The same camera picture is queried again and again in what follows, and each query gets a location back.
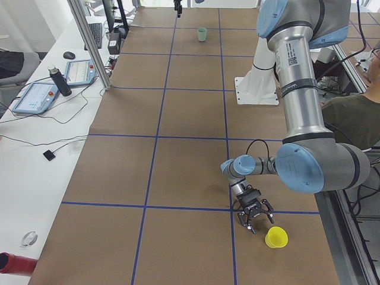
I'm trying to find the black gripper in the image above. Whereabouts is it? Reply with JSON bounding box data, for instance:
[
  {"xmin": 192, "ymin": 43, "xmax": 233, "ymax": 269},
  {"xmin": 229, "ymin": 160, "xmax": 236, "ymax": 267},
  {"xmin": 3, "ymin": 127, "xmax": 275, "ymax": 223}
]
[
  {"xmin": 237, "ymin": 189, "xmax": 274, "ymax": 234},
  {"xmin": 173, "ymin": 0, "xmax": 182, "ymax": 17}
]

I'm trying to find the yellow plastic cup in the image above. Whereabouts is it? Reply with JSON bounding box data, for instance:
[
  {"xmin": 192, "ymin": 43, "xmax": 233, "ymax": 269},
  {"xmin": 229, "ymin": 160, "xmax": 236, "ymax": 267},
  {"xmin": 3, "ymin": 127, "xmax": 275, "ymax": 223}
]
[{"xmin": 264, "ymin": 226, "xmax": 289, "ymax": 249}]

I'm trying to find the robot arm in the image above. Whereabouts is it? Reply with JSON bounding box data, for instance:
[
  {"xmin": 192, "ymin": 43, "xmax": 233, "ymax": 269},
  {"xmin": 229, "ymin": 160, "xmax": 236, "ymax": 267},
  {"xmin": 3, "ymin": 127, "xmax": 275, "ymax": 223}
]
[{"xmin": 221, "ymin": 1, "xmax": 370, "ymax": 230}]

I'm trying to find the green plastic cup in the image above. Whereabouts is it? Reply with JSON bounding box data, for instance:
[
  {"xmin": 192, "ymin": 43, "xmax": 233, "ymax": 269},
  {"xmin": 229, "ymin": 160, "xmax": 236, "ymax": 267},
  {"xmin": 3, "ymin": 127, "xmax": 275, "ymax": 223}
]
[{"xmin": 197, "ymin": 27, "xmax": 207, "ymax": 42}]

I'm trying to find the black power adapter box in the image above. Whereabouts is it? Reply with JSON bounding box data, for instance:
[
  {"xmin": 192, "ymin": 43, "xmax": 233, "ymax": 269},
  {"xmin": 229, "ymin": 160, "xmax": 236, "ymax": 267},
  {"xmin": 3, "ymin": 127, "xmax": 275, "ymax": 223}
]
[{"xmin": 107, "ymin": 31, "xmax": 121, "ymax": 55}]

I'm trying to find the black keyboard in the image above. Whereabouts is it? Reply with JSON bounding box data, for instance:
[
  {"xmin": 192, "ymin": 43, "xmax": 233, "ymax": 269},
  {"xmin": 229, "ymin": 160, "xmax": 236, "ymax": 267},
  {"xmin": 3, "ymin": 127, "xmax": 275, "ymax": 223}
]
[{"xmin": 88, "ymin": 23, "xmax": 103, "ymax": 49}]

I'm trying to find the far teach pendant tablet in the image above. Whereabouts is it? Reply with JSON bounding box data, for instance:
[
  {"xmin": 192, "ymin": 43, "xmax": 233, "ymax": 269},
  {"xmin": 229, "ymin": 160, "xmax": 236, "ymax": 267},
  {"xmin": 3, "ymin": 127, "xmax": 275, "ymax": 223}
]
[{"xmin": 65, "ymin": 59, "xmax": 97, "ymax": 87}]

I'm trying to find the teach pendant tablet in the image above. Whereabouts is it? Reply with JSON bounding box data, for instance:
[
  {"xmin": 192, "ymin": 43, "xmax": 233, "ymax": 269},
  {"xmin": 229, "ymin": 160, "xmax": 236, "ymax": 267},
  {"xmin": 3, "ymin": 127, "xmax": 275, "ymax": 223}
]
[
  {"xmin": 65, "ymin": 59, "xmax": 97, "ymax": 87},
  {"xmin": 12, "ymin": 83, "xmax": 59, "ymax": 115}
]

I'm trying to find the black computer mouse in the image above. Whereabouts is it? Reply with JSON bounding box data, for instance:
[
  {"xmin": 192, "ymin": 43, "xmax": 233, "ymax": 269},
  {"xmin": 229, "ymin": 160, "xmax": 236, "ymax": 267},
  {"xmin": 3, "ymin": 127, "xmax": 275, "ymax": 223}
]
[{"xmin": 62, "ymin": 51, "xmax": 76, "ymax": 60}]

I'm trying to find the seated person in green shirt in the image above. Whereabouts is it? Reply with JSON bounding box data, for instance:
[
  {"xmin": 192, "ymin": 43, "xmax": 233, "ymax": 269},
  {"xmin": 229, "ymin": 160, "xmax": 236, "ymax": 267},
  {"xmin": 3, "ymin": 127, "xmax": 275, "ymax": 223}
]
[{"xmin": 321, "ymin": 46, "xmax": 379, "ymax": 150}]

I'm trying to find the black water bottle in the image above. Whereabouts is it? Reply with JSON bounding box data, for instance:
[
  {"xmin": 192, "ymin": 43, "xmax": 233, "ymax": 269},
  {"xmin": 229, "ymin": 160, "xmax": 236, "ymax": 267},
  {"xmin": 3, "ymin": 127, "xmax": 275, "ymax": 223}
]
[{"xmin": 48, "ymin": 65, "xmax": 72, "ymax": 97}]

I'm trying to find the near teach pendant tablet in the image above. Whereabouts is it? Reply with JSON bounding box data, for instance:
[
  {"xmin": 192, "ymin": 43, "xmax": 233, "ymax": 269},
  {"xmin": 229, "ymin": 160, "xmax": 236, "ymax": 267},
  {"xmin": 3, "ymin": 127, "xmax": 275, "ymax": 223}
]
[{"xmin": 12, "ymin": 83, "xmax": 59, "ymax": 115}]

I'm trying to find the small black square device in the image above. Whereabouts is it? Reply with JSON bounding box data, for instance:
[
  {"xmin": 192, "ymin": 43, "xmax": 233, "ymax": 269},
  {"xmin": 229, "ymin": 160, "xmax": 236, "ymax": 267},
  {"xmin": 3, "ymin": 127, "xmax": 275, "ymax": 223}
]
[{"xmin": 43, "ymin": 150, "xmax": 56, "ymax": 161}]

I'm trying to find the clear tape roll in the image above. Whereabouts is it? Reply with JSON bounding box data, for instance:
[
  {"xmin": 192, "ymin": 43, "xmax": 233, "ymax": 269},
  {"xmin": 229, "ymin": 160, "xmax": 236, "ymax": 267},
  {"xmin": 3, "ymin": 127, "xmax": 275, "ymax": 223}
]
[{"xmin": 20, "ymin": 231, "xmax": 38, "ymax": 248}]

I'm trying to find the red cylindrical object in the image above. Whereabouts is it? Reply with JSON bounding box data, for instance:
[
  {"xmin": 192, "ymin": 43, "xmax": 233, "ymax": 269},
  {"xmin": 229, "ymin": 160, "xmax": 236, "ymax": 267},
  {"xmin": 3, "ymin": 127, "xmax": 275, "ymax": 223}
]
[{"xmin": 1, "ymin": 252, "xmax": 38, "ymax": 277}]

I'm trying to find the aluminium frame post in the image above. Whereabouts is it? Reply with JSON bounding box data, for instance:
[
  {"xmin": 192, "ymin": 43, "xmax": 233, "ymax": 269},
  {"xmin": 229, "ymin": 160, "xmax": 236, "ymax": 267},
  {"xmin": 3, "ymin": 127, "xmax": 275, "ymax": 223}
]
[{"xmin": 67, "ymin": 0, "xmax": 111, "ymax": 91}]

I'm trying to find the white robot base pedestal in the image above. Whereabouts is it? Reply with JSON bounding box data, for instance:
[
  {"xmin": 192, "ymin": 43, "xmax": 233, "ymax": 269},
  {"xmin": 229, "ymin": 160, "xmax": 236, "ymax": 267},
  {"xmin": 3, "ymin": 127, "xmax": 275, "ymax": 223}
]
[{"xmin": 235, "ymin": 38, "xmax": 279, "ymax": 106}]

